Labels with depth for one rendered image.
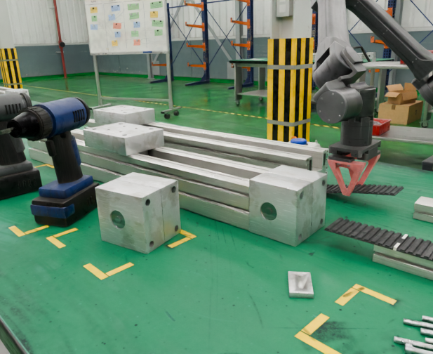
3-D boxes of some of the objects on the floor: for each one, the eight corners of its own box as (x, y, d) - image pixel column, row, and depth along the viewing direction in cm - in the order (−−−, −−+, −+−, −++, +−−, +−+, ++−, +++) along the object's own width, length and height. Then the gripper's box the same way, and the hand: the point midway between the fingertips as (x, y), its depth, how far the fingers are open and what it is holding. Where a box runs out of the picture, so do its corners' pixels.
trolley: (467, 160, 368) (488, 43, 336) (463, 177, 325) (485, 44, 293) (352, 147, 423) (360, 46, 391) (335, 161, 380) (342, 47, 348)
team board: (88, 115, 672) (71, -14, 611) (109, 110, 715) (95, -11, 653) (165, 120, 609) (156, -24, 548) (182, 114, 652) (175, -20, 590)
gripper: (364, 119, 71) (358, 203, 75) (385, 112, 78) (378, 187, 83) (328, 116, 75) (324, 195, 80) (351, 109, 82) (346, 182, 87)
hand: (351, 187), depth 81 cm, fingers closed on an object, 5 cm apart
